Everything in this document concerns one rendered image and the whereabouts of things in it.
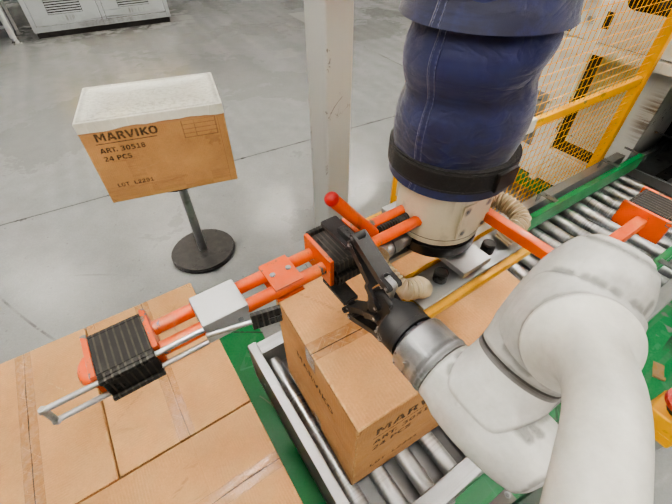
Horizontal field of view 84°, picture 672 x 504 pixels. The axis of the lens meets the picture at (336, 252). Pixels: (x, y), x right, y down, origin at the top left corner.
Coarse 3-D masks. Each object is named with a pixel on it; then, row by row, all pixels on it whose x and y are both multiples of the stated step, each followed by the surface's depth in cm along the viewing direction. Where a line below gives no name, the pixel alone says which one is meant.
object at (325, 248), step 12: (312, 240) 63; (324, 240) 64; (312, 252) 64; (324, 252) 61; (336, 252) 62; (348, 252) 62; (312, 264) 66; (324, 264) 61; (336, 264) 59; (348, 264) 61; (324, 276) 64; (336, 276) 62; (348, 276) 63
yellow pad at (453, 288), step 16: (480, 240) 82; (496, 240) 82; (496, 256) 79; (512, 256) 79; (416, 272) 76; (432, 272) 76; (448, 272) 72; (480, 272) 76; (496, 272) 76; (448, 288) 73; (464, 288) 73; (432, 304) 70; (448, 304) 71
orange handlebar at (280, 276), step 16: (400, 208) 72; (400, 224) 68; (416, 224) 69; (496, 224) 70; (512, 224) 68; (624, 224) 68; (640, 224) 68; (384, 240) 66; (528, 240) 65; (624, 240) 66; (304, 256) 63; (256, 272) 60; (272, 272) 60; (288, 272) 60; (304, 272) 60; (320, 272) 61; (240, 288) 58; (272, 288) 58; (288, 288) 59; (304, 288) 61; (256, 304) 56; (160, 320) 54; (176, 320) 54; (176, 336) 52; (80, 368) 49
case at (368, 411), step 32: (416, 256) 109; (320, 288) 101; (352, 288) 101; (480, 288) 101; (512, 288) 101; (288, 320) 95; (320, 320) 93; (448, 320) 93; (480, 320) 93; (288, 352) 113; (320, 352) 87; (352, 352) 87; (384, 352) 87; (320, 384) 89; (352, 384) 82; (384, 384) 82; (320, 416) 106; (352, 416) 77; (384, 416) 78; (416, 416) 92; (352, 448) 84; (384, 448) 95; (352, 480) 99
